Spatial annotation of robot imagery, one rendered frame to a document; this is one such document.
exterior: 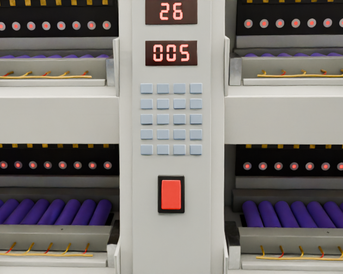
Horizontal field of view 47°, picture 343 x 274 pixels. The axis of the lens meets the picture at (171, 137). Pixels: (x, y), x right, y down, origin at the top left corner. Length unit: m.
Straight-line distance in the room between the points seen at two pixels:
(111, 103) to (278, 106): 0.15
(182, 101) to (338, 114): 0.14
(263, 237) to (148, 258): 0.14
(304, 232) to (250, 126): 0.15
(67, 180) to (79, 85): 0.18
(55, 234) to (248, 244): 0.21
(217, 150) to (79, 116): 0.13
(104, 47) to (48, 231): 0.25
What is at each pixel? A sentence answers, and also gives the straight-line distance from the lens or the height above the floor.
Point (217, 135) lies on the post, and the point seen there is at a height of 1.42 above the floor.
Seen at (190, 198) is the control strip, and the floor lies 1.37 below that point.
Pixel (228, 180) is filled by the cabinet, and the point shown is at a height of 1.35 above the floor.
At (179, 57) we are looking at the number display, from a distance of 0.35.
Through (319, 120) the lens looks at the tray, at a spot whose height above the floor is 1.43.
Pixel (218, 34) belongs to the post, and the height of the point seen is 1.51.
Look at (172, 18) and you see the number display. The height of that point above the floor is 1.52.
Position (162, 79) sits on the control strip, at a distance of 0.35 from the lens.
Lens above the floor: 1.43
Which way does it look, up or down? 2 degrees down
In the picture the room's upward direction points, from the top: straight up
